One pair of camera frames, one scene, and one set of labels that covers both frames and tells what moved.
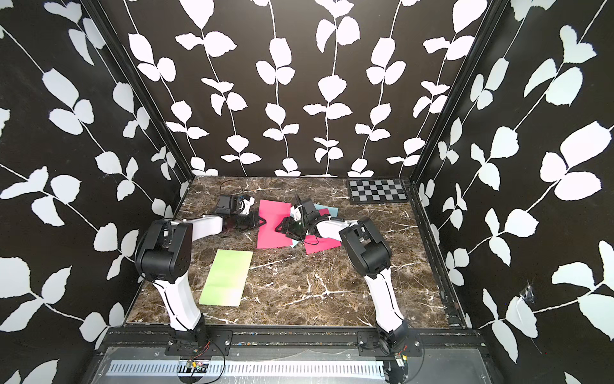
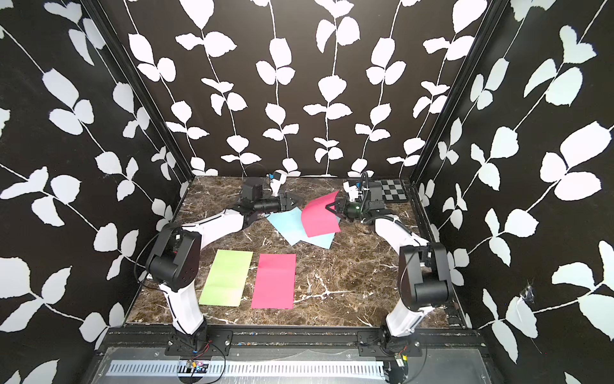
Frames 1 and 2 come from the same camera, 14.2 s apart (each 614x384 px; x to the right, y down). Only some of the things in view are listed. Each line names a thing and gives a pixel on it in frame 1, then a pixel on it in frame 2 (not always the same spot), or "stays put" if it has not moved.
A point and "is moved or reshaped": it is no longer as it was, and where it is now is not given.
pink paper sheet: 314,244 is moved or reshaped
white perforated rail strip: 248,369 stays put
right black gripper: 289,226 to 346,208
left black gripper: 253,217 to 284,205
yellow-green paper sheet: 227,278 stays put
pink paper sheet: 273,213 to 274,286
